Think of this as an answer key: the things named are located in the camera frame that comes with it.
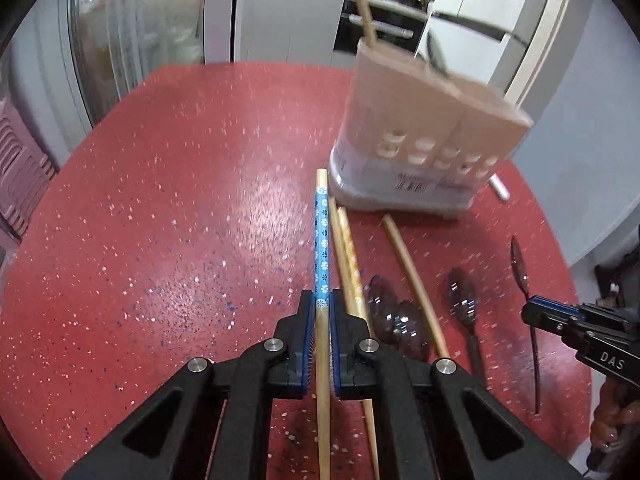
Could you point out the patterned wooden chopstick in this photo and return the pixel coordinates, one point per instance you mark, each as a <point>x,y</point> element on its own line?
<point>350,255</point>
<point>337,245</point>

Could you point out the dark translucent plastic spoon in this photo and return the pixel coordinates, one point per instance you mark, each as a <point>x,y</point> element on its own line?
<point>407,327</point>
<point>462,295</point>
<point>382,295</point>
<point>519,265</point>

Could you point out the mauve plastic stool stack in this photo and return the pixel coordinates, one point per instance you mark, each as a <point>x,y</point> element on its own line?
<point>20,170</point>

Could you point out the person's right hand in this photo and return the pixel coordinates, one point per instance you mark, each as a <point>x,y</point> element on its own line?
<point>606,427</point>

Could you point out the beige utensil holder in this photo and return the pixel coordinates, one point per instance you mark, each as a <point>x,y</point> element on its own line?
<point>400,110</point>

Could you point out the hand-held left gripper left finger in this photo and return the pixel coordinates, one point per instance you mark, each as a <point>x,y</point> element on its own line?
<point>307,345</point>

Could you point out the blue patterned chopstick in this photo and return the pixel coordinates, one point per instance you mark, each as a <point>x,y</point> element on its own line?
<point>322,240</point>

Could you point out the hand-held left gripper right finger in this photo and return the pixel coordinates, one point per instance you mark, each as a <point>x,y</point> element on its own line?
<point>336,347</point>

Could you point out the white tall cabinet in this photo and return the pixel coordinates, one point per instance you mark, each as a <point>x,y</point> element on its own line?
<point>500,0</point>

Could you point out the grey kitchen counter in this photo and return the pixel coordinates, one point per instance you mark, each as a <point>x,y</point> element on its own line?
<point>285,25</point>

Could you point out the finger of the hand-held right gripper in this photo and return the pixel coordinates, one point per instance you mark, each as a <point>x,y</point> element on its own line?
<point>547,317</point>

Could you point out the black built-in oven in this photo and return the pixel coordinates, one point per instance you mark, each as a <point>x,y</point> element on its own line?
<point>380,27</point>

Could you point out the glass door cabinet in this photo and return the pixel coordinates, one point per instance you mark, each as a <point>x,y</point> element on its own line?
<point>125,35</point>

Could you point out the plain wooden chopstick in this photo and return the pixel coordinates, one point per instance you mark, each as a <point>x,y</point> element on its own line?
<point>410,270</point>
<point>361,5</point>

